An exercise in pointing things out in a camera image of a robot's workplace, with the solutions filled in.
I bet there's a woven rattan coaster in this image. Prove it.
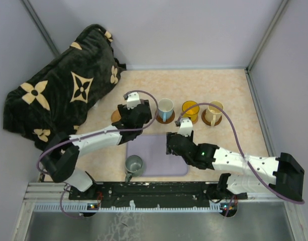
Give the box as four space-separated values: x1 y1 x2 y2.
182 112 198 124
111 109 121 123

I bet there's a white mug blue handle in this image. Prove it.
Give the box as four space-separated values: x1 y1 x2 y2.
158 98 174 123

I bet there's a dark wooden coaster top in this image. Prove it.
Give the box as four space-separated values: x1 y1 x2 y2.
156 111 175 125

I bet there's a dark wooden coaster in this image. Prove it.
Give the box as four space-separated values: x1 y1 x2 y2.
201 110 223 127
156 111 175 125

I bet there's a cream yellow mug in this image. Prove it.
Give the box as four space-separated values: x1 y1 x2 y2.
206 101 224 127

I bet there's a yellow glass mug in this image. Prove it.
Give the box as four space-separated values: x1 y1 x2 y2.
182 100 200 114

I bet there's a grey green mug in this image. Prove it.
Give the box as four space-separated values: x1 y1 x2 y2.
124 155 145 183

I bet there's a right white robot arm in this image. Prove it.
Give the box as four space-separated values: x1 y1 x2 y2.
166 133 304 204

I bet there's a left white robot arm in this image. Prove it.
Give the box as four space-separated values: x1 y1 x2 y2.
39 100 152 199

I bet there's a lavender plastic tray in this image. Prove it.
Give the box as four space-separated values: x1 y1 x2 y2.
126 134 189 177

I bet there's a black floral plush blanket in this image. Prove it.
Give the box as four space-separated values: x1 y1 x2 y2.
3 24 126 150

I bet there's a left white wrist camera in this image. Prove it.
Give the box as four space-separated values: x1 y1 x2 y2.
124 92 141 109

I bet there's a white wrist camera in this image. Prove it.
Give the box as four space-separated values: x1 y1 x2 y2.
124 92 141 109
177 118 193 137

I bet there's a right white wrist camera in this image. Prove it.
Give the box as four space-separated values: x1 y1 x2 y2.
177 118 193 137

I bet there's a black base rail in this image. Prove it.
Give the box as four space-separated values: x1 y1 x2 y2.
69 181 233 208

